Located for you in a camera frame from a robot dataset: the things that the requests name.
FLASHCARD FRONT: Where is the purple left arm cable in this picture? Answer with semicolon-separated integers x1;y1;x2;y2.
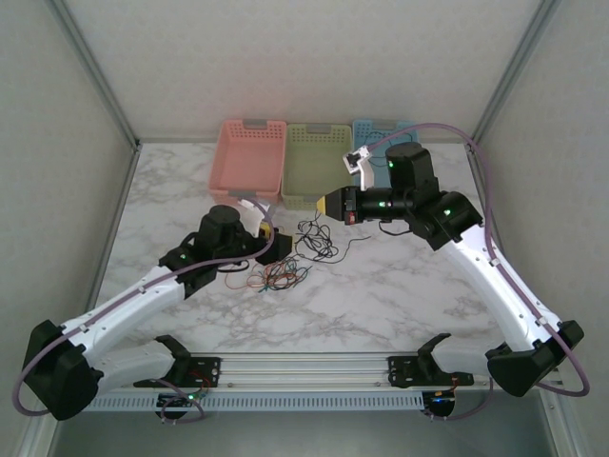
11;199;277;425

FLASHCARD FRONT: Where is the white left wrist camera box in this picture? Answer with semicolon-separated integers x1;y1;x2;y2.
236;198;276;239

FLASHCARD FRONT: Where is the aluminium frame post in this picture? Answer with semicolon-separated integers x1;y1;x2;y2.
466;0;570;151
49;0;143;149

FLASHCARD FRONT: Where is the blue perforated plastic basket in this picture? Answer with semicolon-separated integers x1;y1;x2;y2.
351;117;424;166

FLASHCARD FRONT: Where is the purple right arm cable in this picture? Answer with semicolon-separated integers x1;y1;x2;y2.
365;122;591;423

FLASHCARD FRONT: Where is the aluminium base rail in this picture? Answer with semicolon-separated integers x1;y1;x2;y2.
189;352;562;389

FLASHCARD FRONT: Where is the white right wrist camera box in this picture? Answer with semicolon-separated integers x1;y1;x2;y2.
342;145;377;191

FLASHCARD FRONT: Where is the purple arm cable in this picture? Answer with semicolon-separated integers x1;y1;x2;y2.
11;199;277;425
365;122;591;423

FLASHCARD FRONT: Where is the small controller board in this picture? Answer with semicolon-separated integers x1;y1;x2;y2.
424;389;458;410
159;390;206;411

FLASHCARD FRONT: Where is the coloured wire bundle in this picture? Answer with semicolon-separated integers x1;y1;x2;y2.
225;259;305;293

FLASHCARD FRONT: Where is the thin black cable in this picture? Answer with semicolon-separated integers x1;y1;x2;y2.
364;124;403;169
293;211;378;264

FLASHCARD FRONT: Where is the pink perforated plastic basket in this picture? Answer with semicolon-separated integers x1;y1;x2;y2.
207;117;288;209

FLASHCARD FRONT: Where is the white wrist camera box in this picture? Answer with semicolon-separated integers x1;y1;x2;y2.
342;145;377;191
236;198;276;239

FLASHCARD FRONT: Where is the green perforated plastic basket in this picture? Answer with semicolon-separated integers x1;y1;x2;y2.
280;121;356;212

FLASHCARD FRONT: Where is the white slotted cable duct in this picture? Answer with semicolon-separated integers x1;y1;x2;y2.
88;392;425;411

